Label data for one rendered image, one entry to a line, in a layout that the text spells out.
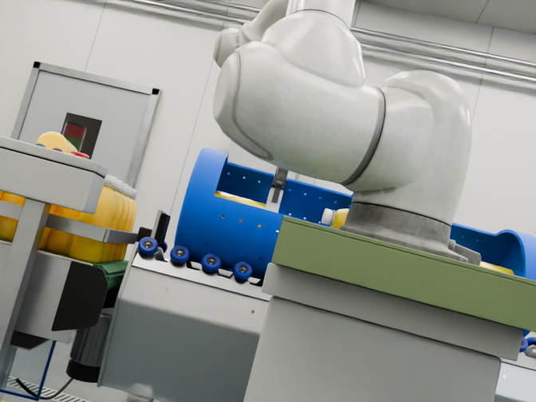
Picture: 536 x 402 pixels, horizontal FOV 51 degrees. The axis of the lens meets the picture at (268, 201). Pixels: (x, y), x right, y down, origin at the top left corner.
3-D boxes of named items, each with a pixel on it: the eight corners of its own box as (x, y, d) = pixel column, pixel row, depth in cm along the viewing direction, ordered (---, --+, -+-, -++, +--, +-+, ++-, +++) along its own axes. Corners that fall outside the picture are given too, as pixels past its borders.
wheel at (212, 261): (223, 254, 132) (222, 259, 133) (204, 250, 132) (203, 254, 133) (218, 269, 129) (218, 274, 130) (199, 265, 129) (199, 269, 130)
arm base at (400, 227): (498, 276, 77) (506, 236, 77) (338, 234, 78) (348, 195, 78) (456, 271, 95) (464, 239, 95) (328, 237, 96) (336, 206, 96)
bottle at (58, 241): (41, 250, 128) (65, 171, 129) (73, 256, 131) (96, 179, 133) (45, 253, 121) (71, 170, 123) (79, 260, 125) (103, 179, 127)
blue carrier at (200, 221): (533, 358, 132) (564, 239, 132) (166, 262, 128) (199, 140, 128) (481, 330, 160) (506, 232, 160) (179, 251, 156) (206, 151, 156)
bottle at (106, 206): (73, 258, 127) (97, 179, 129) (104, 266, 126) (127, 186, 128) (61, 258, 120) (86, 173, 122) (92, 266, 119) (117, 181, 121)
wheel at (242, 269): (254, 262, 132) (253, 267, 134) (235, 258, 132) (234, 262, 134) (250, 278, 129) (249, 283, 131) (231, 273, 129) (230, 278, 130)
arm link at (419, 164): (477, 231, 81) (511, 87, 83) (366, 197, 76) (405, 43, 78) (415, 226, 97) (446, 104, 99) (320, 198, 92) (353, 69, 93)
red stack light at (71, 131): (79, 139, 174) (83, 127, 174) (59, 134, 174) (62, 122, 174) (84, 143, 180) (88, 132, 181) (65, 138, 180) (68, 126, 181)
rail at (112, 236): (106, 242, 120) (110, 229, 121) (103, 242, 120) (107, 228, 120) (137, 244, 160) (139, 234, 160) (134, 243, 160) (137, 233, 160)
